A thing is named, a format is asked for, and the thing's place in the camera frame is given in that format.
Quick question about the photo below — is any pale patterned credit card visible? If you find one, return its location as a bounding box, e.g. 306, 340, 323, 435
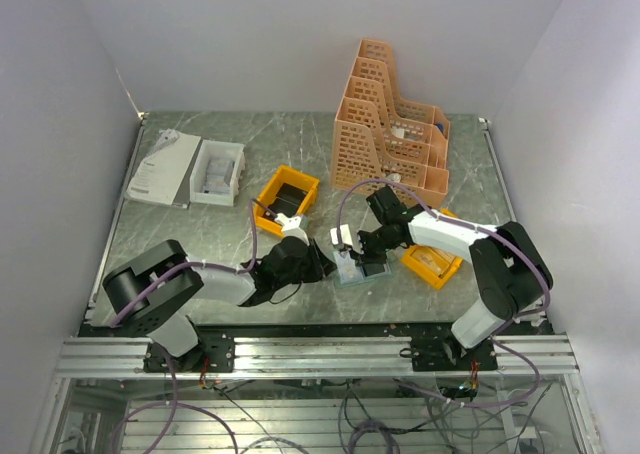
333, 251, 363, 285

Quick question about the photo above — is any green card holder wallet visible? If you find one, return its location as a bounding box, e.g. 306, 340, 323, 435
333, 251, 392, 287

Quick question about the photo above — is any yellow bin with boxes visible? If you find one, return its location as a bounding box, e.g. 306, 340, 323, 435
400, 208, 466, 291

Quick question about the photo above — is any yellow bin with black item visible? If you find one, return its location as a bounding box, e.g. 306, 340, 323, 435
253, 165, 320, 237

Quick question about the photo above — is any peach plastic file organizer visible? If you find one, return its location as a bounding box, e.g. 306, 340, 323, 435
330, 38, 451, 208

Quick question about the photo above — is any white plastic box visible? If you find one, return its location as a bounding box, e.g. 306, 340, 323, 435
189, 140, 245, 207

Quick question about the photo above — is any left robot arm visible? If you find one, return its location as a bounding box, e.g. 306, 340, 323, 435
102, 236, 336, 371

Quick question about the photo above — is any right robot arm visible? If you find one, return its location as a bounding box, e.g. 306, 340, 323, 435
347, 181, 553, 370

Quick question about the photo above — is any white paper booklet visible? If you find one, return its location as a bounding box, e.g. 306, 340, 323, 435
126, 129, 201, 208

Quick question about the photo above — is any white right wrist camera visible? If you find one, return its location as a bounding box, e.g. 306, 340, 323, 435
329, 224, 362, 253

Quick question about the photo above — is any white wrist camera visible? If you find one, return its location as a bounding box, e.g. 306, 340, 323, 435
329, 224, 362, 253
275, 213, 309, 245

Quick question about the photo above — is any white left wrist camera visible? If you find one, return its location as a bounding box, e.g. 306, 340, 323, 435
275, 213, 309, 245

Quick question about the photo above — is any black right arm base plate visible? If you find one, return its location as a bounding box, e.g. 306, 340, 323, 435
399, 322, 498, 372

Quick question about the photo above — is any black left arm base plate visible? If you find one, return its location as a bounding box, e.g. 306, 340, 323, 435
143, 331, 235, 374

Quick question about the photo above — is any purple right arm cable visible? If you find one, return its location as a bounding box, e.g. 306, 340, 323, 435
335, 178, 552, 410

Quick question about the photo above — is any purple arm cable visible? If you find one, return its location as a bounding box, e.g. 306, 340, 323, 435
107, 198, 281, 454
335, 178, 552, 410

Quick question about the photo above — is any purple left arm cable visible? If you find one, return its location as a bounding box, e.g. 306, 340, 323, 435
107, 198, 281, 454

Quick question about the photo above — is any aluminium frame rail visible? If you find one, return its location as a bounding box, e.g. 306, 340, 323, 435
54, 335, 579, 380

